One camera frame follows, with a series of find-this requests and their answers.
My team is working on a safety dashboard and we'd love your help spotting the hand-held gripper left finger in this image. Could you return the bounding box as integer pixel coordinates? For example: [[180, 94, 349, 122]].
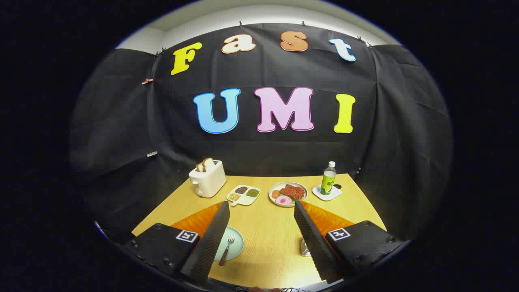
[[124, 202, 231, 286]]

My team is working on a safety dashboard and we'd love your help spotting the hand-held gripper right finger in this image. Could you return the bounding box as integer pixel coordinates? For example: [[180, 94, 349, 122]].
[[294, 200, 406, 284]]

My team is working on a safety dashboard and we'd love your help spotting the silver fork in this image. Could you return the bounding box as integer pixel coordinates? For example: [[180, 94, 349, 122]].
[[219, 233, 236, 266]]

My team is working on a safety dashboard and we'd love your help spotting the teal round plate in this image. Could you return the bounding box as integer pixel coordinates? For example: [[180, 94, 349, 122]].
[[214, 226, 245, 261]]

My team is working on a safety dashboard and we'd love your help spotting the white oval food plate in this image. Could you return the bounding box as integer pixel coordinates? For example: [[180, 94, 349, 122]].
[[268, 182, 308, 208]]

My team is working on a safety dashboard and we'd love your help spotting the white square coaster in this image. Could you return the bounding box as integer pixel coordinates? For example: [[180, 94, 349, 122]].
[[312, 185, 343, 202]]

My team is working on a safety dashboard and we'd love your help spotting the white divided dish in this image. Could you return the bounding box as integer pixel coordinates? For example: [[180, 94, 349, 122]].
[[227, 185, 261, 207]]

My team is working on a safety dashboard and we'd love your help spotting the brown meat piece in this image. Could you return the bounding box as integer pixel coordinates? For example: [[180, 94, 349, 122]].
[[279, 184, 305, 200]]

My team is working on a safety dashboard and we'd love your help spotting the white toaster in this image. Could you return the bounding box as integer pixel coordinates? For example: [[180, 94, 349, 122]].
[[189, 159, 227, 198]]

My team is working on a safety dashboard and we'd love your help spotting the green label drink bottle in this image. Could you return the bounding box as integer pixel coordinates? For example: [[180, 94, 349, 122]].
[[320, 161, 337, 196]]

